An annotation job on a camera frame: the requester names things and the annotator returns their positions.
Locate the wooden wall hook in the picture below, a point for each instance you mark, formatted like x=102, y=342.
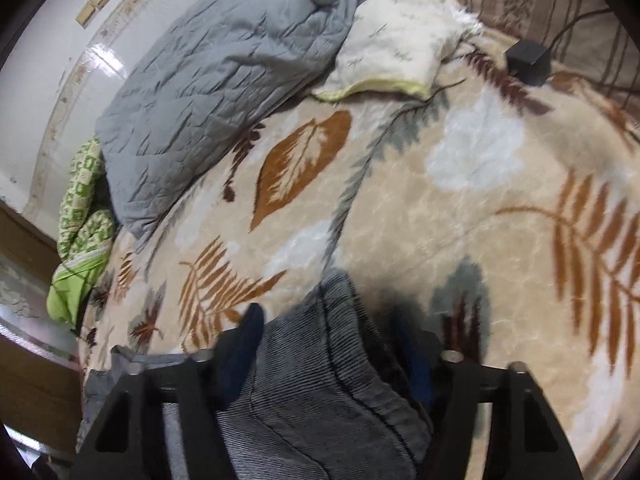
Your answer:
x=95, y=5

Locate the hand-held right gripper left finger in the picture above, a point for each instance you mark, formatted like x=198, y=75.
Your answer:
x=244, y=342

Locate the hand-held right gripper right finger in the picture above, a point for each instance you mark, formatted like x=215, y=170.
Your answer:
x=416, y=360

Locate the beige leaf print blanket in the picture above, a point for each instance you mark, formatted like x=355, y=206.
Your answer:
x=425, y=240

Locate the grey quilted pillow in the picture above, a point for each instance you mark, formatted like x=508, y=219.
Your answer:
x=215, y=85

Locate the black box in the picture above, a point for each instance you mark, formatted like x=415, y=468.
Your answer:
x=527, y=62

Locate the grey denim pants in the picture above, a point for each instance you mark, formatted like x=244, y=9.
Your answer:
x=310, y=385

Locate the wooden bed frame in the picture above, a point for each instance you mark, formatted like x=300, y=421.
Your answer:
x=30, y=385

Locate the cream fleece pillow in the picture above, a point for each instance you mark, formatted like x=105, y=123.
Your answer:
x=400, y=45

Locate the green patterned quilt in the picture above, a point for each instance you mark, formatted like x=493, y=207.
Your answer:
x=82, y=230

